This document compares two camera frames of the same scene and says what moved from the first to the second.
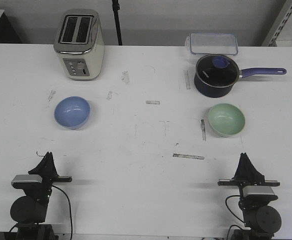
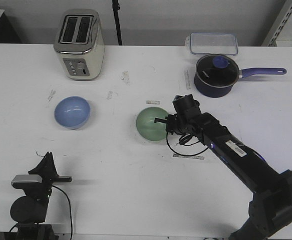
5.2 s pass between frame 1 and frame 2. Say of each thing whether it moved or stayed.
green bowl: moved
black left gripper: stayed
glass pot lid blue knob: stayed
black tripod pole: stayed
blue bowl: stayed
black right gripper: moved
